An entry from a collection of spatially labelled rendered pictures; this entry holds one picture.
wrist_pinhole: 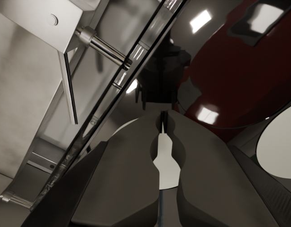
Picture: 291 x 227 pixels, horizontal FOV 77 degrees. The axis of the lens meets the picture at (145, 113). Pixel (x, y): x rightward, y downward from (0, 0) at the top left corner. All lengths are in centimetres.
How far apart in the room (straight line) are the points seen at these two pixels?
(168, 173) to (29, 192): 23
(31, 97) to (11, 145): 8
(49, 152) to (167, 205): 19
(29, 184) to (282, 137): 35
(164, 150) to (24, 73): 15
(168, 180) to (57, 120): 18
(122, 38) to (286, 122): 18
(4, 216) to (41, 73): 22
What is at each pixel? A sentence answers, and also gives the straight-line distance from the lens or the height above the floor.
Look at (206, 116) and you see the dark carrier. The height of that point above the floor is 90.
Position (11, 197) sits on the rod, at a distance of 32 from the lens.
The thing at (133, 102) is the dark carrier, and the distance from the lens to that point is 16.
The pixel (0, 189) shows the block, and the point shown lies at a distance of 31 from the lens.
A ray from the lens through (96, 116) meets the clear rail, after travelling 17.
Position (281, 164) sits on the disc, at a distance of 23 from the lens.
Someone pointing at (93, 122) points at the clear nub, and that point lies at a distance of 17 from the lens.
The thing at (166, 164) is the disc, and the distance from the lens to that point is 20.
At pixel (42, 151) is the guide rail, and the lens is 32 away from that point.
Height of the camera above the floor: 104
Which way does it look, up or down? 60 degrees down
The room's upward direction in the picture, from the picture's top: 175 degrees counter-clockwise
